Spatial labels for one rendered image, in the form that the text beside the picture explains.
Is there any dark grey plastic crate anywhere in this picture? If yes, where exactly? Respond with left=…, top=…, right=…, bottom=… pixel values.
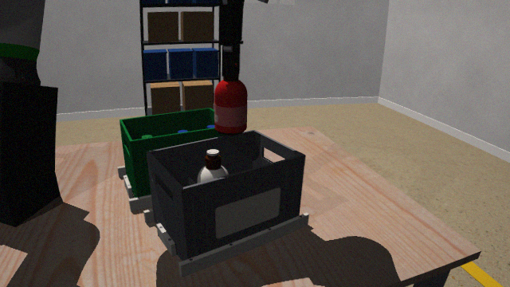
left=151, top=130, right=306, bottom=261

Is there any red bottle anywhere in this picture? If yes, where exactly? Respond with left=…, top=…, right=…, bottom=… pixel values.
left=214, top=63, right=248, bottom=136

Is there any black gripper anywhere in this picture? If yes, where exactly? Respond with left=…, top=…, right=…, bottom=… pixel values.
left=218, top=0, right=245, bottom=77

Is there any green crate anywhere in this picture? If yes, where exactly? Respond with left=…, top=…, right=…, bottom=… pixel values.
left=122, top=108, right=225, bottom=198

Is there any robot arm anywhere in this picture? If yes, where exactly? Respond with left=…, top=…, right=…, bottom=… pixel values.
left=0, top=0, right=45, bottom=85

